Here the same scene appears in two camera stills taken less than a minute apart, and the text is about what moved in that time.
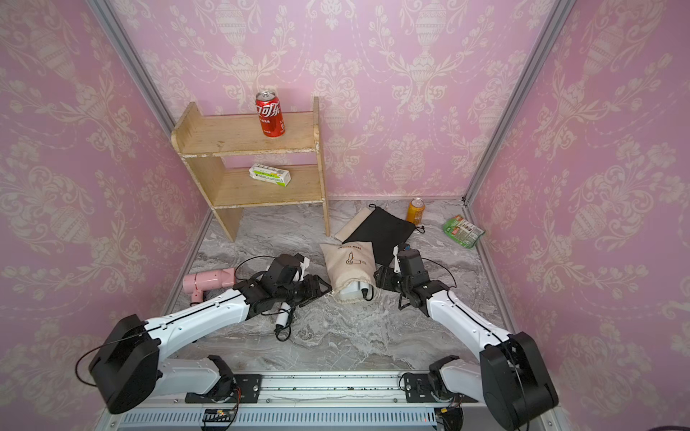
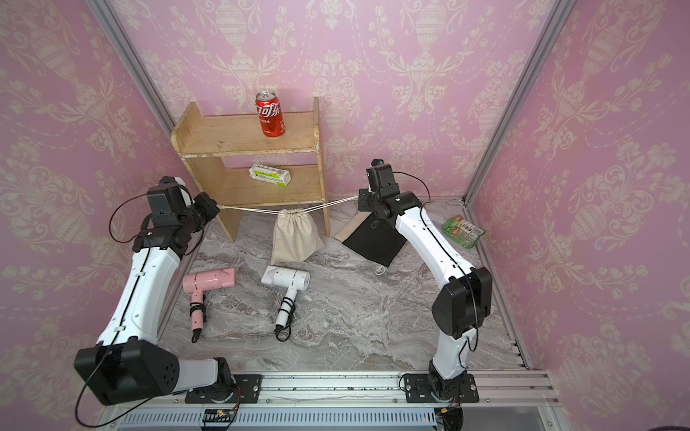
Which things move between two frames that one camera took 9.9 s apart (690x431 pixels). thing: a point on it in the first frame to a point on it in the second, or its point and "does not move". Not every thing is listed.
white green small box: x=270 y=174 does not move
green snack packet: x=463 y=232 does not move
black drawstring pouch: x=385 y=232 does not move
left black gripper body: x=300 y=292 to x=198 y=213
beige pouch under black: x=352 y=224 does not move
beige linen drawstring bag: x=350 y=261 to x=295 y=237
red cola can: x=270 y=114 does not move
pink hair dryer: x=197 y=283 does not move
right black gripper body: x=395 y=282 to x=370 y=202
